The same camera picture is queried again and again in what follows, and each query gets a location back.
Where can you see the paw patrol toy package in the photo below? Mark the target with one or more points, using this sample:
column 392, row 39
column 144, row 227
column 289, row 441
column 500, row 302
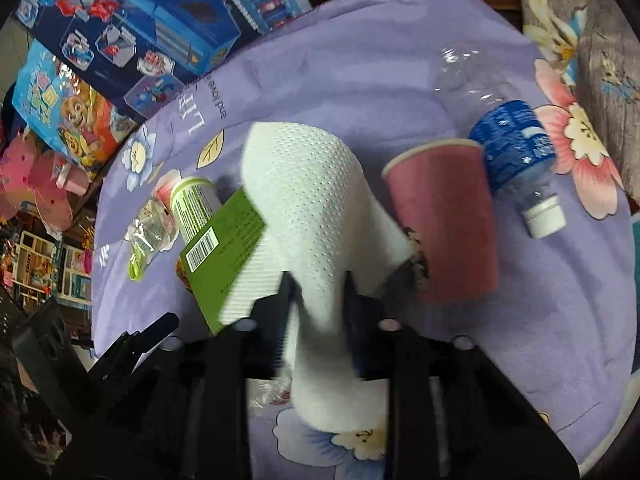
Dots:
column 67, row 113

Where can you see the grey floral draped sheet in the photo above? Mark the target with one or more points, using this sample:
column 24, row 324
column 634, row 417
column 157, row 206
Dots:
column 590, row 72

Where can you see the white paper towel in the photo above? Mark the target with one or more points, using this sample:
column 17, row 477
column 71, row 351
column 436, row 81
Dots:
column 321, row 222

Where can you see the blue toy box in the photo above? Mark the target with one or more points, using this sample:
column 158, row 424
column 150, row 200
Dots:
column 140, row 53

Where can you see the pink paper cup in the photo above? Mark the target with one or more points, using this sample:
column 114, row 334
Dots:
column 441, row 199

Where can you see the pink toy figure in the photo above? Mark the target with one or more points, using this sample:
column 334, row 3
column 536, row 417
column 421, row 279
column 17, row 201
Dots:
column 41, row 179

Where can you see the purple floral bed cover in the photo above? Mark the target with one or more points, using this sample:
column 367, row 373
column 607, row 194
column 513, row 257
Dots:
column 562, row 322

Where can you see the green cardboard package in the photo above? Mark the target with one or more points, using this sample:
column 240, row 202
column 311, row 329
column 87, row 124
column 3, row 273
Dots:
column 214, row 258

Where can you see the clear bottle blue label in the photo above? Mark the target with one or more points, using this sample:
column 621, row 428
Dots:
column 518, row 154

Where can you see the green label small bottle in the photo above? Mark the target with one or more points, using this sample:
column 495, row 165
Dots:
column 177, row 207

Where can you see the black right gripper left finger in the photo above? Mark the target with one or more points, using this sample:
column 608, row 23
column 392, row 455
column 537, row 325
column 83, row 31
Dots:
column 253, row 347

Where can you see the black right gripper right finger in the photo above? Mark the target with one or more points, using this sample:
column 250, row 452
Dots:
column 380, row 346

